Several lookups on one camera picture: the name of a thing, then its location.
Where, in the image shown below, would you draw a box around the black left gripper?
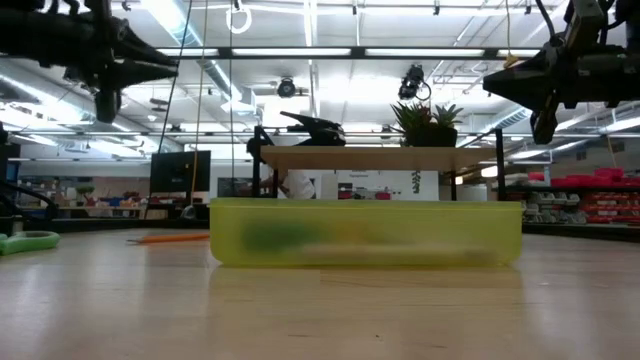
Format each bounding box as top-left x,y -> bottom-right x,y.
64,0 -> 179,125

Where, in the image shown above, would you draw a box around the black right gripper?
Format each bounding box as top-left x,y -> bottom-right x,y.
482,42 -> 640,146

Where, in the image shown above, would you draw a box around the green-handled scissors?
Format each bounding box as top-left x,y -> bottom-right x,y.
0,230 -> 61,257

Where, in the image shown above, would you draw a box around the yellow-green translucent plastic container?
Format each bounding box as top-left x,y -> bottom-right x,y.
208,197 -> 525,268

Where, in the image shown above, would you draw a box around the wooden shelf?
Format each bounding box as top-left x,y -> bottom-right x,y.
252,124 -> 507,201

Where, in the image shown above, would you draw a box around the small green potted succulent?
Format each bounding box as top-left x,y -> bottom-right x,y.
432,103 -> 465,148

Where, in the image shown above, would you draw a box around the black monitor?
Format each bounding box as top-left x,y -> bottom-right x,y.
149,149 -> 212,194

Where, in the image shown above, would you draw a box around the spiky green potted plant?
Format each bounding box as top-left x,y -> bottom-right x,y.
389,100 -> 437,148

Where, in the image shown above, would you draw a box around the shelf rack with red bins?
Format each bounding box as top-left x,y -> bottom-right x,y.
517,167 -> 640,226

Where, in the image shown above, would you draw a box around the cluttered workbench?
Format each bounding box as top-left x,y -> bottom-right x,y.
19,174 -> 151,221

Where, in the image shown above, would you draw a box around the small dark panel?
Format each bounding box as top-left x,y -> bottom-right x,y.
217,177 -> 254,199

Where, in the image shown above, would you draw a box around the orange pencil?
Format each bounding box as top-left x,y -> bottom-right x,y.
127,232 -> 211,245

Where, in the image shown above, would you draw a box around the wooden shelf board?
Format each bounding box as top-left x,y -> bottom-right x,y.
259,145 -> 501,173

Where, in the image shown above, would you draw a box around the black equipment stand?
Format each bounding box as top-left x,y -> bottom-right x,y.
0,124 -> 59,236

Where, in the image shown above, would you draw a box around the black angular object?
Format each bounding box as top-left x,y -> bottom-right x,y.
278,110 -> 348,148

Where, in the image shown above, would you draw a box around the person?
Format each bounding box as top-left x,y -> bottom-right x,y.
244,137 -> 317,201

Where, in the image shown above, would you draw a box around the yellow cord with tag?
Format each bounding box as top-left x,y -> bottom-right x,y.
503,0 -> 520,70

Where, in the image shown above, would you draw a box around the thick black looped cable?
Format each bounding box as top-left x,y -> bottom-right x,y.
534,0 -> 559,44

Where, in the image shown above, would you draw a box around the yellow hanging cable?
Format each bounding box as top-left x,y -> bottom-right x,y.
191,0 -> 209,206

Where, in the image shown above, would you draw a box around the silver ceiling air duct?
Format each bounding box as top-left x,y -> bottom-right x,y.
142,0 -> 259,119

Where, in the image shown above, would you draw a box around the black overhead frame bar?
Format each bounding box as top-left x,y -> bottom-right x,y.
157,46 -> 544,61

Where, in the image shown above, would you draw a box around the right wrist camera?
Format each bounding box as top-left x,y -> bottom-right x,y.
566,0 -> 607,47

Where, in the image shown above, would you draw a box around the thin black hanging cable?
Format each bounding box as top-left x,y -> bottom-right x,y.
228,0 -> 236,179

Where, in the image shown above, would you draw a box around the white hanging ring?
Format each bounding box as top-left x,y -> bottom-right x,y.
225,3 -> 253,35

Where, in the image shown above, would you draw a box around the black hanging camera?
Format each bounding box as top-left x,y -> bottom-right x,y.
398,63 -> 432,102

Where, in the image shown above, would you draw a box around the round black ceiling camera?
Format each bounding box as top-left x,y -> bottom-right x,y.
276,76 -> 298,99

